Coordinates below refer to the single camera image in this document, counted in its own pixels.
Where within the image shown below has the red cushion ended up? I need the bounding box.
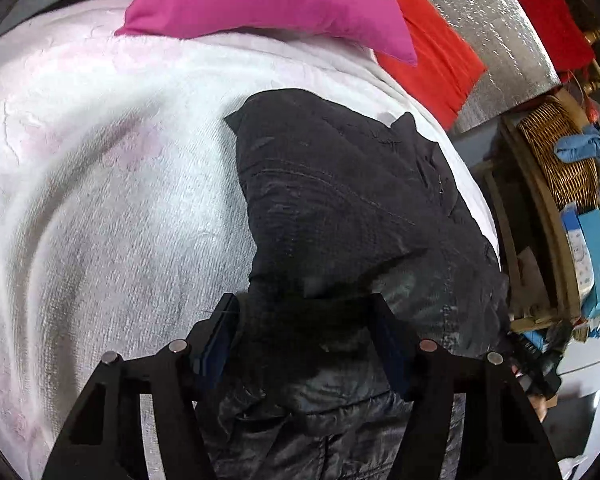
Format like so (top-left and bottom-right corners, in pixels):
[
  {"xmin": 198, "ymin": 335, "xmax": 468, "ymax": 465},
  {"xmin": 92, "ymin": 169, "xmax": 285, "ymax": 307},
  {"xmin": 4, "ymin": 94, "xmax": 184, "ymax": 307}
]
[{"xmin": 372, "ymin": 0, "xmax": 487, "ymax": 132}]

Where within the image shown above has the pink pillow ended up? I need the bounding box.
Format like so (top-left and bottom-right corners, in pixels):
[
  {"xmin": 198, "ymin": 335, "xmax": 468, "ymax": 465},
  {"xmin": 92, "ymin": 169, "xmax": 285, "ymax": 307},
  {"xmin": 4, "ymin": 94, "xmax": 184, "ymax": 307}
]
[{"xmin": 115, "ymin": 0, "xmax": 419, "ymax": 67}]

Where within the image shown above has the black jacket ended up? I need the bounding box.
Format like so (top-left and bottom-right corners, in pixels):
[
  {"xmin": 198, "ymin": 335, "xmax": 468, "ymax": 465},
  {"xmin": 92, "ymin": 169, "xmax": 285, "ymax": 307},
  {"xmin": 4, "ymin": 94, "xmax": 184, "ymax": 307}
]
[{"xmin": 224, "ymin": 88, "xmax": 512, "ymax": 480}]

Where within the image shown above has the wicker basket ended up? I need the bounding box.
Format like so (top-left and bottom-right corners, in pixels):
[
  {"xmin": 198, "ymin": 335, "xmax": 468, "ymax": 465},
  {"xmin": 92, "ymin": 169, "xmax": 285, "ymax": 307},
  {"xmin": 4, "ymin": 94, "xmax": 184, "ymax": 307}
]
[{"xmin": 517, "ymin": 96, "xmax": 600, "ymax": 213}]

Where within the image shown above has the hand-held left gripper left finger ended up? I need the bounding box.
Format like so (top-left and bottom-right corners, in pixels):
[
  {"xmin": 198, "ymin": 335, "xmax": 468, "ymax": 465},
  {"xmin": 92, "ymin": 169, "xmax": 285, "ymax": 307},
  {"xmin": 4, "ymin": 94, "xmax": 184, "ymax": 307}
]
[{"xmin": 42, "ymin": 293, "xmax": 242, "ymax": 480}]

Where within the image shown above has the white fleece blanket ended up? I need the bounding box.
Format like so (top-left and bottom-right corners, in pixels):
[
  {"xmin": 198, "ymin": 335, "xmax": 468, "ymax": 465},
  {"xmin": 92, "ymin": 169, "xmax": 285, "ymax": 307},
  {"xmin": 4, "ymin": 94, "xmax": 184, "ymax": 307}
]
[{"xmin": 0, "ymin": 5, "xmax": 503, "ymax": 480}]

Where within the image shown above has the white patterned box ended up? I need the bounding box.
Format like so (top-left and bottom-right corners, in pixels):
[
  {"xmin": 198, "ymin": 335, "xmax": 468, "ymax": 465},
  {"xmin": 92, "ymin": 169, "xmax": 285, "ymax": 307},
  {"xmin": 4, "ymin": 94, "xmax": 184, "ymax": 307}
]
[{"xmin": 560, "ymin": 203, "xmax": 595, "ymax": 292}]

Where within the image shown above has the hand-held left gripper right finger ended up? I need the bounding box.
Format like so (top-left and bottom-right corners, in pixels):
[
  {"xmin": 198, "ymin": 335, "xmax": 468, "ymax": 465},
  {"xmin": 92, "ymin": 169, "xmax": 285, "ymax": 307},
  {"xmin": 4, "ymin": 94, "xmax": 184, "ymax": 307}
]
[{"xmin": 371, "ymin": 293, "xmax": 563, "ymax": 480}]

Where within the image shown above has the light blue cloth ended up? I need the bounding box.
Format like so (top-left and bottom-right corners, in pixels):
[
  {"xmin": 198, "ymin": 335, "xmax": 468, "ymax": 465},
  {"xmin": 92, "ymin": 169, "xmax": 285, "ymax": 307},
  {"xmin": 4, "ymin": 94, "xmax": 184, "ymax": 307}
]
[{"xmin": 555, "ymin": 125, "xmax": 600, "ymax": 164}]

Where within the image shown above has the red cloth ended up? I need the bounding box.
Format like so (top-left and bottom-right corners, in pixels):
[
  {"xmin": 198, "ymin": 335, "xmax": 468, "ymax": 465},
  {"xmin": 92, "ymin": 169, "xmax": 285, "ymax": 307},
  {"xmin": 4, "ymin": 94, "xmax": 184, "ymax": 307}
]
[{"xmin": 490, "ymin": 0, "xmax": 597, "ymax": 72}]

